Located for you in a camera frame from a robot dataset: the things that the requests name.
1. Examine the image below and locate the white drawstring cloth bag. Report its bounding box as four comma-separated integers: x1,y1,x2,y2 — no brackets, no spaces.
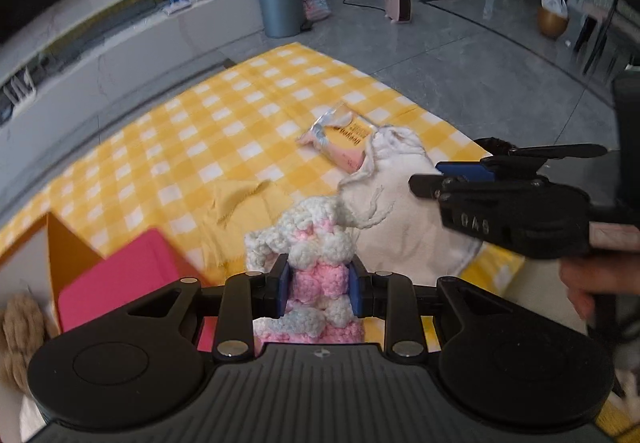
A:
337,126,482,285

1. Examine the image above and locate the pink white knitted plush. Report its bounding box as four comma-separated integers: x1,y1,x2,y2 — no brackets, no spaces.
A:
245,196,364,350

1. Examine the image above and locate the person's right hand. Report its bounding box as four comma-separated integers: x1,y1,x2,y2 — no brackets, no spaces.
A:
560,252,640,321

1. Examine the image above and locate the pink wet wipes packet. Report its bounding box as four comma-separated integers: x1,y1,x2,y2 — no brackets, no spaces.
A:
296,103,378,174

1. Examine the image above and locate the yellow checkered tablecloth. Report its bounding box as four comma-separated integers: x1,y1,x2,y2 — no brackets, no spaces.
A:
0,41,640,439

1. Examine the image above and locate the golden pot with white bag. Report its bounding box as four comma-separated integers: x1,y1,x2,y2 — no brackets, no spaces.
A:
537,0,570,40

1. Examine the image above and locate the pink small heater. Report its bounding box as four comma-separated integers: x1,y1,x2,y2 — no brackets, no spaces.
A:
384,0,412,23

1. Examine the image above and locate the woven pastel basket bag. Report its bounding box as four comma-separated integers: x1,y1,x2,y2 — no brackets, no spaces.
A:
303,0,331,22

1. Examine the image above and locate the orange open storage box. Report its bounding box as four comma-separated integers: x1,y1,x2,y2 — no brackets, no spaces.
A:
0,211,106,443

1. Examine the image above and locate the grey metal trash bin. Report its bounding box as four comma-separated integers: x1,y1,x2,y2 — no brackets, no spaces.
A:
259,0,305,38

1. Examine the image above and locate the brown plush toy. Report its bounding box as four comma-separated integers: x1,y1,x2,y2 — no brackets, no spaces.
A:
1,293,55,395

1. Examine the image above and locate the white marble tv bench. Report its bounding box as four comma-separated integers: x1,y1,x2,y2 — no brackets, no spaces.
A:
1,0,262,188

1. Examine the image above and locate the white wifi router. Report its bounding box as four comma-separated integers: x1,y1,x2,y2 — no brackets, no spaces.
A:
1,67,37,114

